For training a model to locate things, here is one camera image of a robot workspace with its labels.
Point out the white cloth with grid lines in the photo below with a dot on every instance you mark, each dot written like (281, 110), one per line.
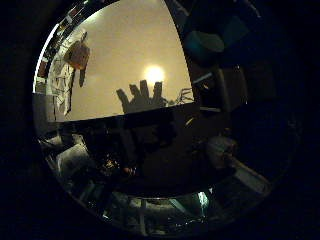
(61, 83)

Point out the teal chair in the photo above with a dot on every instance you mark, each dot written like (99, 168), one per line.
(204, 42)

